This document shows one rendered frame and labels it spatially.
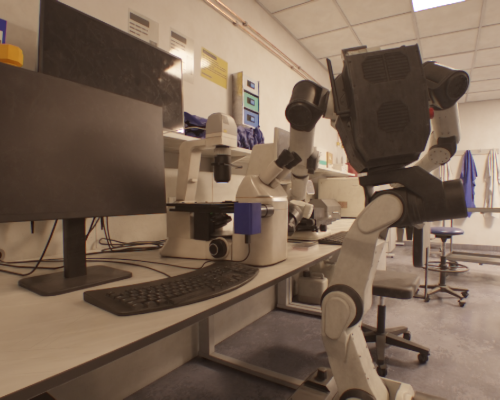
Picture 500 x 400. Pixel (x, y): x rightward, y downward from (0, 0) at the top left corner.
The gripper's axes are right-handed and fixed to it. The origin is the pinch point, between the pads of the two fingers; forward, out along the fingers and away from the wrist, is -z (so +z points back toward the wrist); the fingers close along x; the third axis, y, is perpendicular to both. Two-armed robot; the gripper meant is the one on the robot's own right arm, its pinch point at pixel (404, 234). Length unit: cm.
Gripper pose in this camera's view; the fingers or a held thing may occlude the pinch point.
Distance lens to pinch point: 149.3
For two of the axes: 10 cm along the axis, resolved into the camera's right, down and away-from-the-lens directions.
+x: 1.0, 1.8, 9.8
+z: 0.9, -9.8, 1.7
